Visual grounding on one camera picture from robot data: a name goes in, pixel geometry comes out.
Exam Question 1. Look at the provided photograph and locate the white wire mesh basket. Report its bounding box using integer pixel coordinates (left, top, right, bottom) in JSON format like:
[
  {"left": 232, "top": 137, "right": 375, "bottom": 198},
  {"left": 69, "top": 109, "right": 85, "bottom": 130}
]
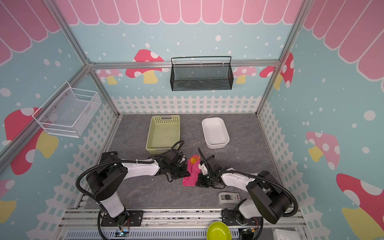
[{"left": 32, "top": 82, "right": 102, "bottom": 138}]

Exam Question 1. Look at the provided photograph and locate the white plastic tub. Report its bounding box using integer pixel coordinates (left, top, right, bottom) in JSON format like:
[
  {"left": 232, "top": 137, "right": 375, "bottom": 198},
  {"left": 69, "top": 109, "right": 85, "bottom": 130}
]
[{"left": 202, "top": 117, "right": 230, "bottom": 149}]

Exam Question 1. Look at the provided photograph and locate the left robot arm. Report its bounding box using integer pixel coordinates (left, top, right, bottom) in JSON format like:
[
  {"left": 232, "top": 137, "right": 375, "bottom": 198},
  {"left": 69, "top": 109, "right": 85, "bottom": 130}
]
[{"left": 76, "top": 140, "right": 190, "bottom": 240}]

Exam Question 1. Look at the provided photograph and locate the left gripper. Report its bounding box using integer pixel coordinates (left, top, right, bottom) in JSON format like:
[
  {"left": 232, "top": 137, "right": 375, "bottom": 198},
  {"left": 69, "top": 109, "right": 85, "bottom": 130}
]
[{"left": 168, "top": 163, "right": 191, "bottom": 180}]

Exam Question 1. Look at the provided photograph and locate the lime green bowl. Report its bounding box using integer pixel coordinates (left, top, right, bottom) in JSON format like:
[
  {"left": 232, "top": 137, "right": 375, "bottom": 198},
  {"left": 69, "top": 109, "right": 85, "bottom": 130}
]
[{"left": 206, "top": 222, "right": 232, "bottom": 240}]

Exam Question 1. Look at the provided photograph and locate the pink paper napkin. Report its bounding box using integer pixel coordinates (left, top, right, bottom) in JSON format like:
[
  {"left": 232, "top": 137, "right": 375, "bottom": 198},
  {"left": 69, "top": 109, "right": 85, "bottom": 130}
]
[{"left": 183, "top": 160, "right": 201, "bottom": 187}]

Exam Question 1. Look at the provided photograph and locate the white small device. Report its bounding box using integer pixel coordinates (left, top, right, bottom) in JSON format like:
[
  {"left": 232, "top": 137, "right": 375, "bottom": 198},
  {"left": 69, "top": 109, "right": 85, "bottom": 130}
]
[{"left": 218, "top": 192, "right": 241, "bottom": 205}]

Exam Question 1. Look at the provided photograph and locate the black box with yellow label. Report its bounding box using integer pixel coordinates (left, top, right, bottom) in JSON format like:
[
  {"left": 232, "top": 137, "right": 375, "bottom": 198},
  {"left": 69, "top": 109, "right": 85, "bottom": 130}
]
[{"left": 100, "top": 151, "right": 120, "bottom": 164}]

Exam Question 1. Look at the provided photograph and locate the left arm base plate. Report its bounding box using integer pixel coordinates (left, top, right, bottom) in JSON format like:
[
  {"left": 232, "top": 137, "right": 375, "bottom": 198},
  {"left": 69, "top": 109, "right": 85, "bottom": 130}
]
[{"left": 101, "top": 210, "right": 144, "bottom": 227}]

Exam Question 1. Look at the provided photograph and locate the black wire mesh basket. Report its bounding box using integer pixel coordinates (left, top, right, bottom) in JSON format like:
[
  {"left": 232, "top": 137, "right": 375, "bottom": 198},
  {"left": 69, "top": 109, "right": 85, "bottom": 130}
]
[{"left": 170, "top": 56, "right": 234, "bottom": 91}]

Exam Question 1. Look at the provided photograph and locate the green perforated plastic basket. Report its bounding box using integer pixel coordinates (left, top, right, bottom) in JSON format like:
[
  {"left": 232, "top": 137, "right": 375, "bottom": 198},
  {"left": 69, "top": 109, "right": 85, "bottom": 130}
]
[{"left": 146, "top": 115, "right": 181, "bottom": 156}]

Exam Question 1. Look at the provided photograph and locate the orange spoon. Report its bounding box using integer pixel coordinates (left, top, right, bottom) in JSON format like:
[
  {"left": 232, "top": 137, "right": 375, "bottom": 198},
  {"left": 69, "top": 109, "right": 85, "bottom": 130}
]
[{"left": 190, "top": 155, "right": 201, "bottom": 165}]

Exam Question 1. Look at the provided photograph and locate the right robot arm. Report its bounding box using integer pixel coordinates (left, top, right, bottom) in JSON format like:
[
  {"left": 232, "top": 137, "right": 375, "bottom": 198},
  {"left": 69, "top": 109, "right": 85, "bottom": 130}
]
[{"left": 196, "top": 156, "right": 299, "bottom": 225}]

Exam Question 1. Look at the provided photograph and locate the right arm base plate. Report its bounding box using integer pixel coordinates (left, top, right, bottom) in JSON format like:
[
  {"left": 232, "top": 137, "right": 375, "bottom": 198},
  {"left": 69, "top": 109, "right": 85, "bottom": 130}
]
[{"left": 221, "top": 209, "right": 264, "bottom": 226}]

